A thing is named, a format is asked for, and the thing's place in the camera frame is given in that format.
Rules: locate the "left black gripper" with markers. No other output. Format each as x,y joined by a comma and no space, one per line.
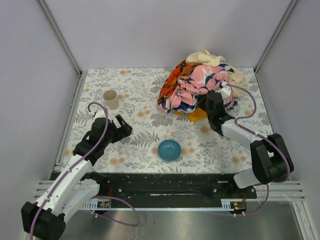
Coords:
119,128

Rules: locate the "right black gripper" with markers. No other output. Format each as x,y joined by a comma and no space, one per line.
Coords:
207,100

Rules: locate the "yellow cloth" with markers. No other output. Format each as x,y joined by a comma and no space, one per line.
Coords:
194,116

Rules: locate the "pink patterned cloth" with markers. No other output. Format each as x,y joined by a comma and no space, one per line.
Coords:
202,80

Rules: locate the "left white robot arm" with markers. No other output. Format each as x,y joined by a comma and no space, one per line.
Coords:
47,217

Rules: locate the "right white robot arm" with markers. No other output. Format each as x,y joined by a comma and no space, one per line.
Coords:
270,158

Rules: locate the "blue white patterned cloth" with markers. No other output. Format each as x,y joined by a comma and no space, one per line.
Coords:
186,108

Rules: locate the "cream cloth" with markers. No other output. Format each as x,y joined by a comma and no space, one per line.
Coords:
236,77

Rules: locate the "orange black patterned cloth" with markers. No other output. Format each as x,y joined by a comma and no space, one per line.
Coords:
182,70

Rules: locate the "beige cup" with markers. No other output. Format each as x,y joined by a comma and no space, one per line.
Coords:
111,99

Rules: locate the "floral table mat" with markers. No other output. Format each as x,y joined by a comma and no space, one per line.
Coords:
202,149

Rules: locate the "blue bowl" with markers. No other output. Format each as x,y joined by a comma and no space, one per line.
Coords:
169,150

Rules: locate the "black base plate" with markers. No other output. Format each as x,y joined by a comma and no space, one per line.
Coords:
170,190

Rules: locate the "right aluminium frame post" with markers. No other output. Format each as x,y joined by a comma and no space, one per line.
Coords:
285,17

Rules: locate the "aluminium frame post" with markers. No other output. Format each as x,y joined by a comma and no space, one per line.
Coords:
285,17
58,33

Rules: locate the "left aluminium frame post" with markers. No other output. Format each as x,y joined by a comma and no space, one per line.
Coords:
58,33

